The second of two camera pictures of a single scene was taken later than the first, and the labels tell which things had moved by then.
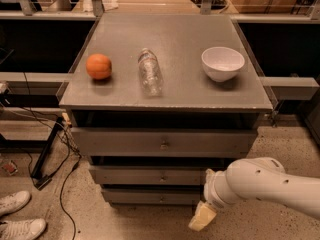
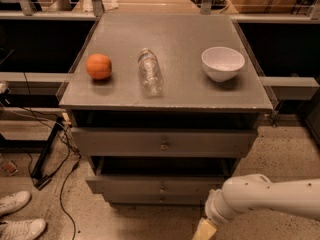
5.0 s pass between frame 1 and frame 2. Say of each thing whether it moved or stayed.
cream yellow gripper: moved
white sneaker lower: stayed
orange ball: stayed
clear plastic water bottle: stayed
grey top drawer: stayed
